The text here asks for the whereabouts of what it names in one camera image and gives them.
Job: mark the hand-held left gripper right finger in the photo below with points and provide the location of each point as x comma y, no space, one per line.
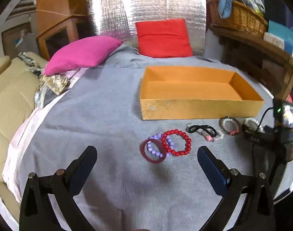
209,168

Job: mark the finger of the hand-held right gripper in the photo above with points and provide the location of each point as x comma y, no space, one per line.
255,138

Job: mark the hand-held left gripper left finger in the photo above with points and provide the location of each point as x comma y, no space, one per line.
81,176

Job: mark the dark red bangle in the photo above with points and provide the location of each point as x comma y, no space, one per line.
154,160

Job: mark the orange cardboard box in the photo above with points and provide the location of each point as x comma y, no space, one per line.
184,105

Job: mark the grey blanket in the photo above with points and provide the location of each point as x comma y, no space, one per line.
100,115

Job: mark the pale pink bedsheet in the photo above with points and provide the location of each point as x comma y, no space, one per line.
23,134

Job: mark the silver plastic bag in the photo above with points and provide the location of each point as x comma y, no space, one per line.
41,97

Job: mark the wooden shelf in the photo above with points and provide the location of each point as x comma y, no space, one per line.
257,45

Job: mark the white patterned box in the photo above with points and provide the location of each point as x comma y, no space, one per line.
273,39

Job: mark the beige leather sofa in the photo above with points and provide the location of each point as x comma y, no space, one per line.
7,101

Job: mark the blue box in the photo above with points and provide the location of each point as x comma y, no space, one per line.
283,33

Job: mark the wicker basket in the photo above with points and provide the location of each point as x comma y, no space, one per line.
242,20

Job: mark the magenta pillow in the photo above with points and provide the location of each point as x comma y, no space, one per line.
81,53

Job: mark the black and white patterned cloth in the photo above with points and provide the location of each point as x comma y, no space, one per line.
28,61

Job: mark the red pillow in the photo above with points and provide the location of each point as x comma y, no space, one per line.
163,38

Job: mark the blue cloth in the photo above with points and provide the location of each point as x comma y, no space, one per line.
227,1

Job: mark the silver foil insulation sheet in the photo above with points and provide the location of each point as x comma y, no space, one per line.
165,4
105,16

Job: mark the wooden cabinet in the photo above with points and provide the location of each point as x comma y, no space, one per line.
57,7

